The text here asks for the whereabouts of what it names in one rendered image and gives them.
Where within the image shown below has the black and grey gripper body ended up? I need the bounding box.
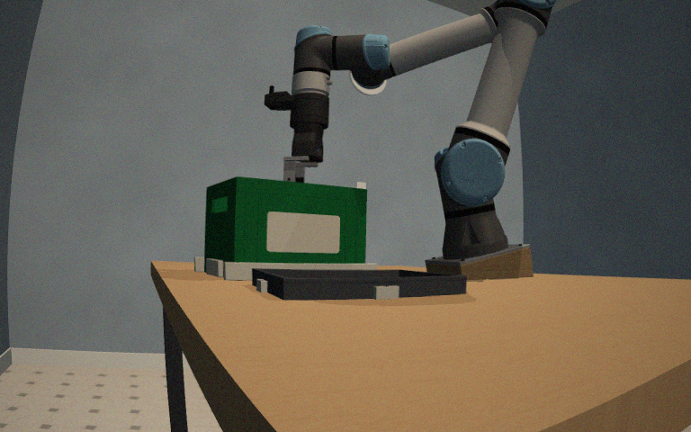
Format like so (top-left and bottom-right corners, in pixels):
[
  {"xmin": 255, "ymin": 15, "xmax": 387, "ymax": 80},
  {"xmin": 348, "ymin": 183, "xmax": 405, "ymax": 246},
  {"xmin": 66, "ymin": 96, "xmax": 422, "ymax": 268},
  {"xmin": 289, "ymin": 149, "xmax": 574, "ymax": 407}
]
[{"xmin": 265, "ymin": 71, "xmax": 333, "ymax": 163}]

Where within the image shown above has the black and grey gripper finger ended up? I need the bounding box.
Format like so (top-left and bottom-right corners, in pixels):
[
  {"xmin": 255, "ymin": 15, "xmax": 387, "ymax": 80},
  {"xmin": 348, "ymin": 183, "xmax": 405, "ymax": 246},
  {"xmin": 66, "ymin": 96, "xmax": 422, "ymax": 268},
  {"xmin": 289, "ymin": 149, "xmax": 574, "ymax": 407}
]
[
  {"xmin": 296, "ymin": 162, "xmax": 318, "ymax": 183},
  {"xmin": 283, "ymin": 156, "xmax": 310, "ymax": 182}
]

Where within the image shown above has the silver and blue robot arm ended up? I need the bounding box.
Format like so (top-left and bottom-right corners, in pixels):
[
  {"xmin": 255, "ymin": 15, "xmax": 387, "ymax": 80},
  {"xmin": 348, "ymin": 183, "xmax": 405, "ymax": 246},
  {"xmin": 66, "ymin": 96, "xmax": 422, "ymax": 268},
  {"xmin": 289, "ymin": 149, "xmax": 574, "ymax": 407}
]
[{"xmin": 293, "ymin": 0, "xmax": 558, "ymax": 260}]

